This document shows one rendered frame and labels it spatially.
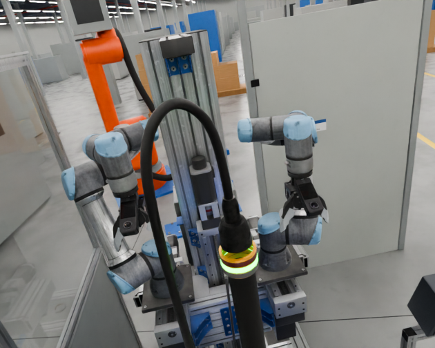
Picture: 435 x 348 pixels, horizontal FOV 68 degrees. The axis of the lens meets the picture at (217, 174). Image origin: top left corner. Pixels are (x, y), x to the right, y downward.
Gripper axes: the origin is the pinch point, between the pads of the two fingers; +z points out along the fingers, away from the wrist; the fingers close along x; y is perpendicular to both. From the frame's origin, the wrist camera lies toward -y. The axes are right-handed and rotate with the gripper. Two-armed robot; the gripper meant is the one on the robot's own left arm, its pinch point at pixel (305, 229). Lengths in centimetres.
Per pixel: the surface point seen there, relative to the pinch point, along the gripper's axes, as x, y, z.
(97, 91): 142, 348, -5
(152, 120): 30, -54, -56
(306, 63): -50, 128, -28
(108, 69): 274, 1047, 27
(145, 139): 31, -55, -55
